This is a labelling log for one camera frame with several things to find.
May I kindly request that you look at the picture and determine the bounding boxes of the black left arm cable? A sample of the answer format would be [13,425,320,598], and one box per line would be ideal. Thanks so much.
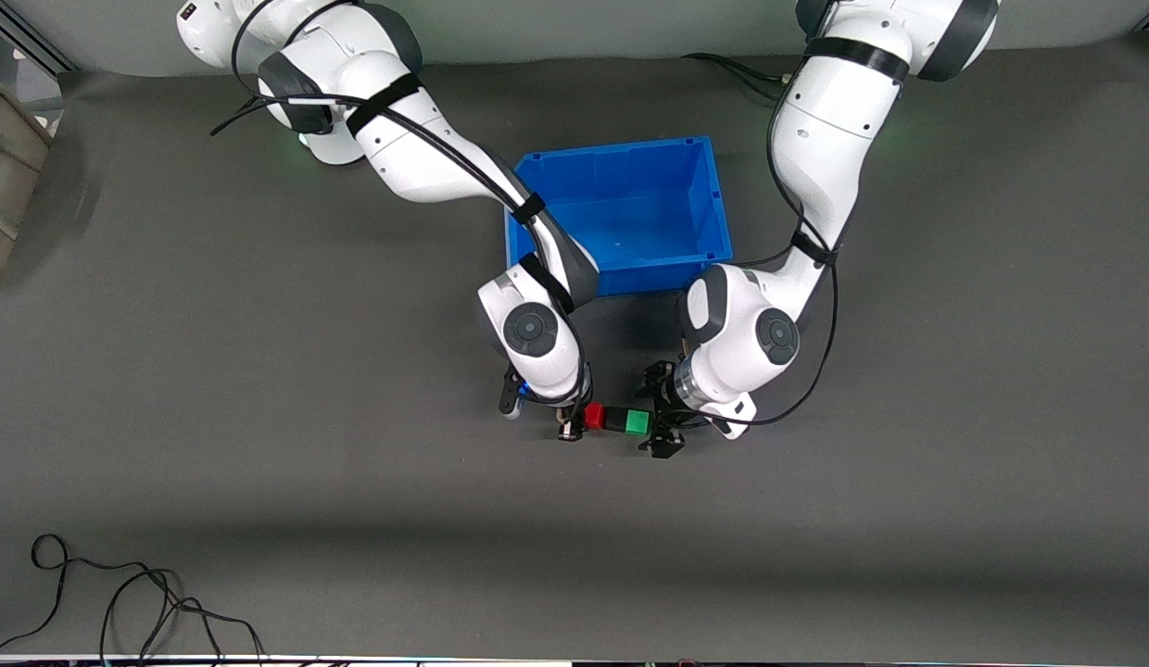
[718,65,840,429]

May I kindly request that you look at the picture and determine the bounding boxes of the loose thin black cable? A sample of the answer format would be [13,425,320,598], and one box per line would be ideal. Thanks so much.
[0,535,265,667]

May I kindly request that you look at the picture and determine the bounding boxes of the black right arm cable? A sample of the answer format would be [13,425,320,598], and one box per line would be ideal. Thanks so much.
[210,0,590,409]

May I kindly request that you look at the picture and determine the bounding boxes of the blue plastic storage bin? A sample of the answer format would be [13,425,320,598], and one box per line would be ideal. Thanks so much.
[505,136,734,298]

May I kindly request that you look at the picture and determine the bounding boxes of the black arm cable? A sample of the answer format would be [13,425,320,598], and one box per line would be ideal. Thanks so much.
[210,0,590,409]
[718,65,840,429]

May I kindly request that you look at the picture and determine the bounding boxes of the beige plastic crate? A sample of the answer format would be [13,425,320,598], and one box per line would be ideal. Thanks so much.
[0,77,55,294]

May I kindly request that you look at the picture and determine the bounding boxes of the black left arm base cables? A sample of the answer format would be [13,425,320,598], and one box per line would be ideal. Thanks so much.
[681,51,800,101]

